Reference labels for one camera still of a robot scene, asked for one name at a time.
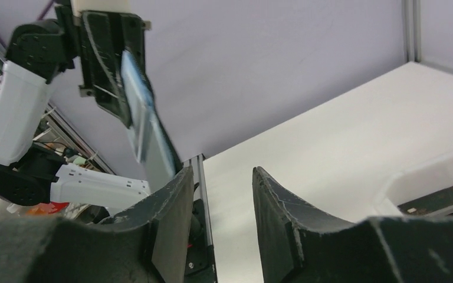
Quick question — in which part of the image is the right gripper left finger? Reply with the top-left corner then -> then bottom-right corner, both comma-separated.
0,167 -> 194,282

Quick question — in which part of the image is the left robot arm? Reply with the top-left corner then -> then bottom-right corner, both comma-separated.
0,1 -> 152,210

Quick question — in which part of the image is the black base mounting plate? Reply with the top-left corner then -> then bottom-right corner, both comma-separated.
183,199 -> 217,283

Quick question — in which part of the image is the black leather card holder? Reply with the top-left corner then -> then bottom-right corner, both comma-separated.
121,50 -> 180,193

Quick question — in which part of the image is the orange drink bottle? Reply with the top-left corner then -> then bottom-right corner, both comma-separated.
25,202 -> 69,215

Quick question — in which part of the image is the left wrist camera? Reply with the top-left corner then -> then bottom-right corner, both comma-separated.
71,0 -> 131,18

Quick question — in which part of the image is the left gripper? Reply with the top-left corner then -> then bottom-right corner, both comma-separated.
54,4 -> 152,128

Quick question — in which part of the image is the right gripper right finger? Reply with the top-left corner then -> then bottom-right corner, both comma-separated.
252,167 -> 453,282

